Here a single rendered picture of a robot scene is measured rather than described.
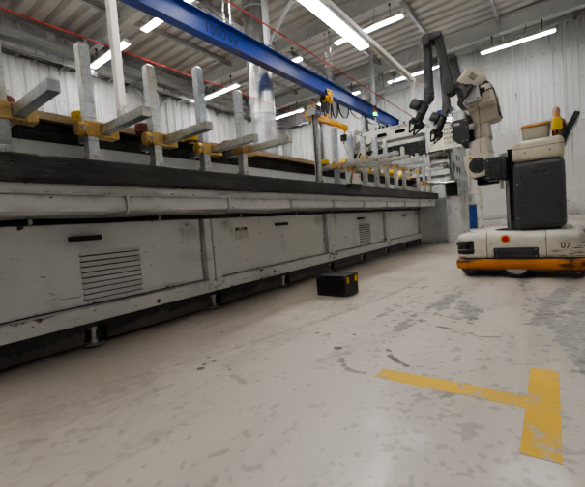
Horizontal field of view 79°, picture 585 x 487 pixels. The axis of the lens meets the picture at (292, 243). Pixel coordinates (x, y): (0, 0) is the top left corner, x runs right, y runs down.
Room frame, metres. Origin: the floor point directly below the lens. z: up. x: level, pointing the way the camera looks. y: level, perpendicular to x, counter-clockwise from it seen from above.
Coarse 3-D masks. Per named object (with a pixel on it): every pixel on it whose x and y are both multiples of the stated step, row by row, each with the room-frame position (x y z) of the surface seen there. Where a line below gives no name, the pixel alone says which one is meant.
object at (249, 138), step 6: (240, 138) 1.54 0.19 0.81; (246, 138) 1.52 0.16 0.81; (252, 138) 1.50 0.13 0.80; (216, 144) 1.63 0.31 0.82; (222, 144) 1.61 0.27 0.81; (228, 144) 1.58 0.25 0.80; (234, 144) 1.56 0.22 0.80; (240, 144) 1.55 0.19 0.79; (246, 144) 1.56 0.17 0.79; (216, 150) 1.64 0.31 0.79; (222, 150) 1.63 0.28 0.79; (192, 156) 1.73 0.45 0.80; (198, 156) 1.71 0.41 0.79
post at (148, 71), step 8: (144, 72) 1.43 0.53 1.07; (152, 72) 1.44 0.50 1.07; (144, 80) 1.43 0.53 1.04; (152, 80) 1.44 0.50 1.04; (144, 88) 1.44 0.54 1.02; (152, 88) 1.43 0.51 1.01; (144, 96) 1.44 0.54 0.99; (152, 96) 1.43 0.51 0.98; (152, 104) 1.43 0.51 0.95; (152, 112) 1.43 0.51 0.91; (152, 120) 1.42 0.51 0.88; (152, 128) 1.42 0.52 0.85; (160, 128) 1.45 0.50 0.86; (152, 152) 1.43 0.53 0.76; (160, 152) 1.44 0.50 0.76; (152, 160) 1.44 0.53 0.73; (160, 160) 1.44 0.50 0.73
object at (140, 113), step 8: (128, 112) 1.14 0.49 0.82; (136, 112) 1.11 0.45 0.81; (144, 112) 1.10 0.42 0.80; (112, 120) 1.20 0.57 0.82; (120, 120) 1.17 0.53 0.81; (128, 120) 1.14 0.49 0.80; (136, 120) 1.14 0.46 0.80; (104, 128) 1.23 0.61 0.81; (112, 128) 1.20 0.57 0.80; (120, 128) 1.20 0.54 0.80
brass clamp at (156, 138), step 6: (144, 132) 1.41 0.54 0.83; (150, 132) 1.41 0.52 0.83; (156, 132) 1.42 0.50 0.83; (144, 138) 1.41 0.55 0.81; (150, 138) 1.40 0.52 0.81; (156, 138) 1.42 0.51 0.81; (162, 138) 1.45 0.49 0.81; (144, 144) 1.42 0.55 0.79; (150, 144) 1.42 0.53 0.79; (156, 144) 1.42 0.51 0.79; (162, 144) 1.44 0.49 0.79; (168, 144) 1.47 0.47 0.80; (174, 144) 1.49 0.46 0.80
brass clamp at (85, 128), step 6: (84, 120) 1.21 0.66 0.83; (78, 126) 1.20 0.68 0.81; (84, 126) 1.20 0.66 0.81; (90, 126) 1.22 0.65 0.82; (96, 126) 1.24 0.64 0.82; (78, 132) 1.20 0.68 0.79; (84, 132) 1.21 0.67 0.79; (90, 132) 1.22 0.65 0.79; (96, 132) 1.24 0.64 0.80; (102, 138) 1.27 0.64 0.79; (108, 138) 1.28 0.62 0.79; (114, 138) 1.29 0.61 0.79
